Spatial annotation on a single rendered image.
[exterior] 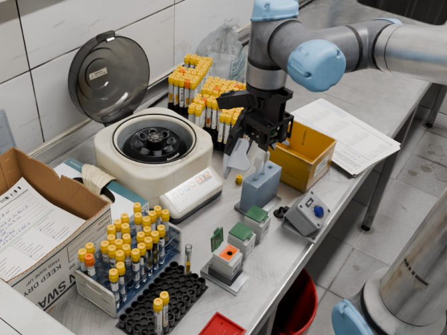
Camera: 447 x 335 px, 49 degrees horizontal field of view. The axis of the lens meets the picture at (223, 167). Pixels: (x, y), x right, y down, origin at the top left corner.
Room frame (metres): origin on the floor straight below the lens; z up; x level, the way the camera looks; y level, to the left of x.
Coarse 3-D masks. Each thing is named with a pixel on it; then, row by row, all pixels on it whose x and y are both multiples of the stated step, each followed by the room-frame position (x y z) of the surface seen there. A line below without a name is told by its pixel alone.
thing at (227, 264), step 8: (224, 248) 0.65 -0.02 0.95; (232, 248) 0.66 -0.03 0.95; (216, 256) 0.64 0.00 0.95; (224, 256) 0.63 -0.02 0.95; (232, 256) 0.64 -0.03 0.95; (240, 256) 0.64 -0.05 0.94; (216, 264) 0.63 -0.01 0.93; (224, 264) 0.63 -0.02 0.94; (232, 264) 0.62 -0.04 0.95; (240, 264) 0.65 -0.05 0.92; (224, 272) 0.62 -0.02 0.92; (232, 272) 0.62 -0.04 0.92
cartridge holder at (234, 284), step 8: (208, 264) 0.66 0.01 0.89; (200, 272) 0.64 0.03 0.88; (208, 272) 0.64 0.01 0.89; (216, 272) 0.63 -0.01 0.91; (240, 272) 0.64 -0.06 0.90; (216, 280) 0.62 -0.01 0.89; (224, 280) 0.62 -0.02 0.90; (232, 280) 0.62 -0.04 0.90; (240, 280) 0.63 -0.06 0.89; (232, 288) 0.61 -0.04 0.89; (240, 288) 0.61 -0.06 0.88
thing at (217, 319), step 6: (216, 312) 0.55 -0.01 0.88; (216, 318) 0.54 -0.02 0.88; (222, 318) 0.54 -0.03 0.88; (228, 318) 0.54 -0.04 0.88; (210, 324) 0.53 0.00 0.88; (216, 324) 0.53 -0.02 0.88; (222, 324) 0.53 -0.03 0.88; (228, 324) 0.53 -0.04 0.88; (234, 324) 0.53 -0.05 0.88; (204, 330) 0.51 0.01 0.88; (210, 330) 0.52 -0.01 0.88; (216, 330) 0.52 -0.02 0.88; (222, 330) 0.52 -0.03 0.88; (228, 330) 0.52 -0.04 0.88; (234, 330) 0.52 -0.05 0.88; (240, 330) 0.52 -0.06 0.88; (246, 330) 0.52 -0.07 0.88
